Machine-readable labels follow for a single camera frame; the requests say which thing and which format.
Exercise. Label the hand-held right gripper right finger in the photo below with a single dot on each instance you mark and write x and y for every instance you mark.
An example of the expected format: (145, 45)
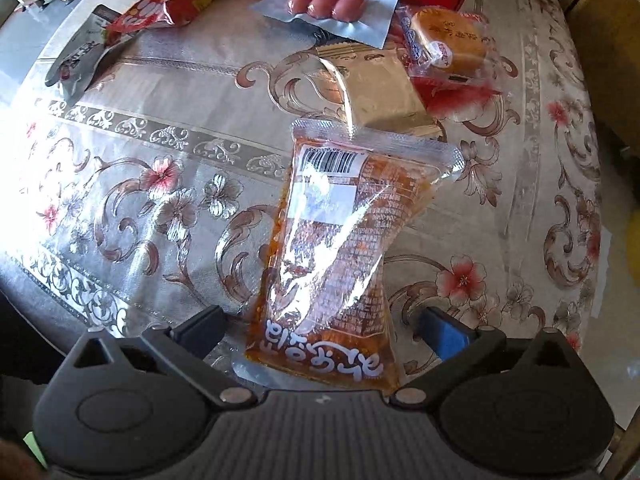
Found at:
(447, 337)

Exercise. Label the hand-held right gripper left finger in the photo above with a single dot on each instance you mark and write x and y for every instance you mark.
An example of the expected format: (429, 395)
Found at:
(205, 330)

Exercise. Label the orange spicy snack packet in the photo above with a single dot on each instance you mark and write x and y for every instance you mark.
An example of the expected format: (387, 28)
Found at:
(330, 240)

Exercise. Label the red flat packet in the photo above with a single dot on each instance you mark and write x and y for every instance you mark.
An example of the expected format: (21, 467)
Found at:
(460, 102)

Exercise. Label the gold foil packet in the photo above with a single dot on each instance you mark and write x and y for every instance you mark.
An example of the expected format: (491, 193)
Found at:
(385, 95)

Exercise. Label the clear mooncake packet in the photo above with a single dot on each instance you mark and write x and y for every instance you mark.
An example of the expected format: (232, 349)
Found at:
(450, 40)

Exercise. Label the dark foil packet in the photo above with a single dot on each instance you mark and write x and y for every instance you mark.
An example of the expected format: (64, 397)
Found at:
(80, 60)

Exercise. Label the red chili snack packet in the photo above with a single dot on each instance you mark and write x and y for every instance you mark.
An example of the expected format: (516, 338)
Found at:
(160, 7)

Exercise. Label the clear sausage packet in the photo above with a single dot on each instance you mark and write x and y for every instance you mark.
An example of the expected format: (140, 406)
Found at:
(325, 2)

